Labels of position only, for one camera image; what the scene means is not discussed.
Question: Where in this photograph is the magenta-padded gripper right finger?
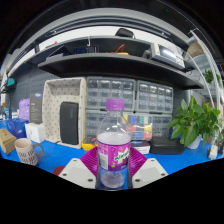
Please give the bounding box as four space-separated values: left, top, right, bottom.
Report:
127 146 169 190

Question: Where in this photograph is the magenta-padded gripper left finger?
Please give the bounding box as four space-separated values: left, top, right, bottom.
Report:
58 146 101 190

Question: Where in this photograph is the purple-capped clear drink bottle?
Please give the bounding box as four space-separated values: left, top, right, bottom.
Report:
96 98 132 192

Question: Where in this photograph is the black box with white label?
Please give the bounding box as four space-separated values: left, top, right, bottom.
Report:
130 139 152 155

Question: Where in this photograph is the yellow multimeter with leads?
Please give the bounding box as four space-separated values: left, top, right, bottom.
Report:
81 137 99 152

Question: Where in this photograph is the black flat case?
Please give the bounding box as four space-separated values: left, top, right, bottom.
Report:
149 136 185 155

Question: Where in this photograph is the clear organizer with coloured parts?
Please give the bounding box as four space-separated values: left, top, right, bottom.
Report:
121 113 154 141

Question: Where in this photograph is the black rectangular speaker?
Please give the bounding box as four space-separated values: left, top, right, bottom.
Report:
59 101 80 146

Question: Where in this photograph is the beige patterned mug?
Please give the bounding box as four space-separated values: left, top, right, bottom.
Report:
14 137 45 167

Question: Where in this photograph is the small white box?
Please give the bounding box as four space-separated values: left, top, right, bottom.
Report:
24 122 47 144

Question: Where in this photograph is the white dotted storage bin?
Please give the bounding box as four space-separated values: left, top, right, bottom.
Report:
42 77 88 150

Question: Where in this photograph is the green potted plant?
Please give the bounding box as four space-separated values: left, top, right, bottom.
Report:
167 95 224 150

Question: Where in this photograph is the blue box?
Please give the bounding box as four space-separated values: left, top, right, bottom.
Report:
6 118 28 139

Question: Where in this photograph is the dark grey upright box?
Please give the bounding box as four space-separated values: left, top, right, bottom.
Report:
29 93 44 124

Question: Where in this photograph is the brown cardboard box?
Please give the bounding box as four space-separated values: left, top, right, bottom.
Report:
0 128 18 155

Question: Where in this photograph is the purple plastic bag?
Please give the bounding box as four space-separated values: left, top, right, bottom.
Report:
18 97 31 122

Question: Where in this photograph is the teal small device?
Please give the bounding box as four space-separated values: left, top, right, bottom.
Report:
5 77 17 88

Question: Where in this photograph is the dark overhead shelf unit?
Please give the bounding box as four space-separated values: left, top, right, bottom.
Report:
6 8 204 90

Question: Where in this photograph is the white wire rack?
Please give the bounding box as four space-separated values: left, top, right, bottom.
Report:
185 29 224 111

